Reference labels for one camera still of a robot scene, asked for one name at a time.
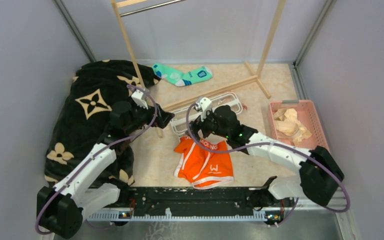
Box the green patterned sock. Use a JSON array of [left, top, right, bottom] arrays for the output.
[[151, 63, 213, 87]]

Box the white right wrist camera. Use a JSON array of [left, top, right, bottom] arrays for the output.
[[194, 96, 213, 122]]

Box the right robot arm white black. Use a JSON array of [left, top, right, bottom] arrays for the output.
[[186, 103, 351, 209]]

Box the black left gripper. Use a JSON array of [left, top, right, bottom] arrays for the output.
[[124, 99, 175, 135]]

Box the wooden drying rack frame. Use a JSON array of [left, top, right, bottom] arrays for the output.
[[110, 0, 287, 139]]

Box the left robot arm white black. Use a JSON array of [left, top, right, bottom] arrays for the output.
[[34, 101, 175, 239]]

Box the black floral blanket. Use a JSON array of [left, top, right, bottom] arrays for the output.
[[44, 59, 161, 187]]

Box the orange underwear white trim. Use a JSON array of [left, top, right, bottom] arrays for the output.
[[174, 135, 235, 190]]

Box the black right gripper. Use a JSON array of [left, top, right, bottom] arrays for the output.
[[186, 107, 230, 143]]

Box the beige cloth in basket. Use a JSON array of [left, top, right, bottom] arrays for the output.
[[273, 108, 312, 146]]

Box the pink perforated plastic basket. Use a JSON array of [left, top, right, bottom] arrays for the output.
[[267, 100, 330, 150]]

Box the white plastic clip hanger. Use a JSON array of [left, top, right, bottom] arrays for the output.
[[170, 91, 244, 136]]

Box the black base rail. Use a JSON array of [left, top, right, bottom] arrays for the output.
[[98, 187, 295, 225]]

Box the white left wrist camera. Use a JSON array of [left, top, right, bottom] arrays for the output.
[[131, 88, 149, 109]]

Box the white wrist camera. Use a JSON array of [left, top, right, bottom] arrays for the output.
[[194, 96, 213, 122], [131, 88, 149, 109]]

